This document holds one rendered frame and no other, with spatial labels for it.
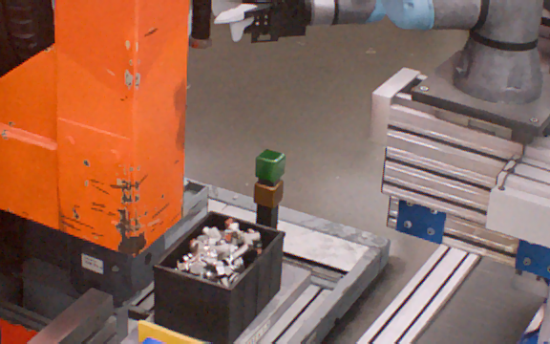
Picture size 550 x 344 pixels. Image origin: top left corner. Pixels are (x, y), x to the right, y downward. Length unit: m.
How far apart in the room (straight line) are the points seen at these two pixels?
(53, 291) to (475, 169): 0.93
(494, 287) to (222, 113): 1.38
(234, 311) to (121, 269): 0.48
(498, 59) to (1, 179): 0.87
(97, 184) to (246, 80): 2.00
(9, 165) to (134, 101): 0.32
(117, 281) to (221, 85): 1.64
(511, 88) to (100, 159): 0.66
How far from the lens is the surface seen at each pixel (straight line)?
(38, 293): 2.49
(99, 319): 2.14
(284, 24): 2.25
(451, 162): 2.01
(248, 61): 4.07
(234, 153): 3.47
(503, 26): 1.90
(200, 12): 2.19
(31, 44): 2.29
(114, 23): 1.84
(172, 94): 1.97
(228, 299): 1.87
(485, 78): 1.92
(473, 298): 2.54
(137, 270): 2.36
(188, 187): 2.97
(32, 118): 2.04
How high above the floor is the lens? 1.60
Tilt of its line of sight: 28 degrees down
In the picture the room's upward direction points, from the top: 4 degrees clockwise
